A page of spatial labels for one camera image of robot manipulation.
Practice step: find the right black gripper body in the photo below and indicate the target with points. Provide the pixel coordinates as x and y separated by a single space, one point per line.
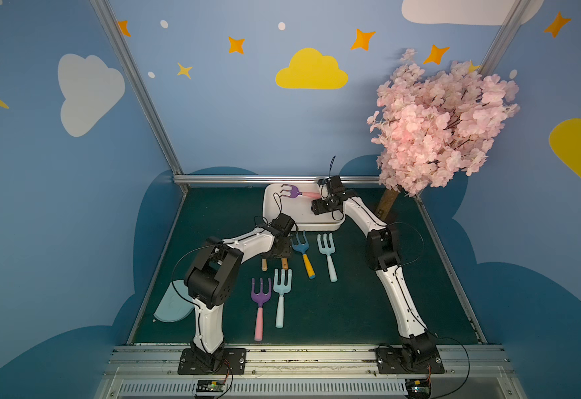
322 204

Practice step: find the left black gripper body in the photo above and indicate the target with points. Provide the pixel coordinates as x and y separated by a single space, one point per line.
278 248

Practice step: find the blue yellow-handled hand rake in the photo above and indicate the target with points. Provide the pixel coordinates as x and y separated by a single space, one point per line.
300 244

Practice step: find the white plastic storage box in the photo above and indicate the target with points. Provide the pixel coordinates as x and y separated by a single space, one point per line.
299 209

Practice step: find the light blue hand rake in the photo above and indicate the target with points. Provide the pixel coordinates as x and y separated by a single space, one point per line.
326 247

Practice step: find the purple pink-handled hand rake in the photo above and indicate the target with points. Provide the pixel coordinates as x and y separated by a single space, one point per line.
260 298

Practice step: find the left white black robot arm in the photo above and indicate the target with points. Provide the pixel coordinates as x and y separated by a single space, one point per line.
213 274

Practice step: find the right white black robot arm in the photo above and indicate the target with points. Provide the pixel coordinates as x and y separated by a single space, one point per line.
383 257

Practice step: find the pink artificial blossom tree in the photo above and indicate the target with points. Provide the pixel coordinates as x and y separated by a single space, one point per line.
432 127

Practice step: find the left small circuit board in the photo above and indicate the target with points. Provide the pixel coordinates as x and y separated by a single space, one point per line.
210 386

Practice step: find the small circuit board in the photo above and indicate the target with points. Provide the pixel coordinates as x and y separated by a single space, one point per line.
210 386
418 389

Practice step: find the right small circuit board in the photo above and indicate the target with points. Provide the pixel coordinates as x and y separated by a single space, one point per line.
418 389

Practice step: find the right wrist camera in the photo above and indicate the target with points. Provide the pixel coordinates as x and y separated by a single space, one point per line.
324 188

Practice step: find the aluminium back frame bar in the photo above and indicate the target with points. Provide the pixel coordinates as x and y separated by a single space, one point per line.
243 180

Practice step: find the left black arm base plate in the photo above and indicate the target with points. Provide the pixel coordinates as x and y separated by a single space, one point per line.
194 361

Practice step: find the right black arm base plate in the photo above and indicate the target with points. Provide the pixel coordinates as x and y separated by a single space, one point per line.
399 360

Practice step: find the aluminium front rail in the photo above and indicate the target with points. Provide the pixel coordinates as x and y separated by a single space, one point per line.
329 371

